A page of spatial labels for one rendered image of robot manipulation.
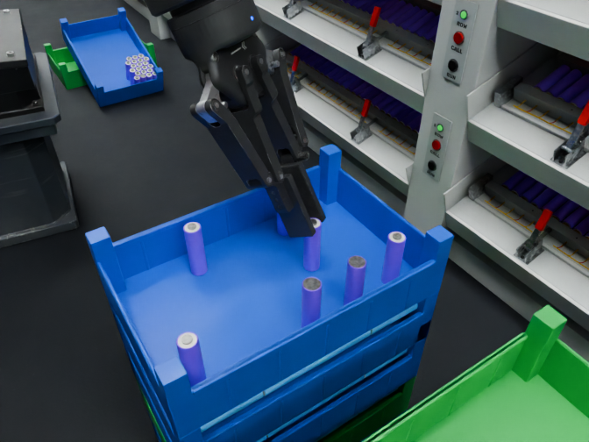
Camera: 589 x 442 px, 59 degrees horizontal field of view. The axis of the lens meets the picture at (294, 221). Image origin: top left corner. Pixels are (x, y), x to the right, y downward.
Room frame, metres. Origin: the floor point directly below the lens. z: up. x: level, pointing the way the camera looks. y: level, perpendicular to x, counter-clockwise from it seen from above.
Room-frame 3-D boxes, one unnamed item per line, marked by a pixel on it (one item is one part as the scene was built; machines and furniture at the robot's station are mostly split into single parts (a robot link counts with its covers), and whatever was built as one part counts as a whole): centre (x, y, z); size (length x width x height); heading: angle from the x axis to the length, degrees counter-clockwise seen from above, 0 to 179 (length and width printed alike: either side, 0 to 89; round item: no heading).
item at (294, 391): (0.37, 0.02, 0.28); 0.30 x 0.20 x 0.08; 123
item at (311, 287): (0.32, -0.02, 0.36); 0.02 x 0.02 x 0.06
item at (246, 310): (0.37, 0.02, 0.36); 0.30 x 0.20 x 0.08; 123
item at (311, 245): (0.40, -0.02, 0.36); 0.02 x 0.02 x 0.06
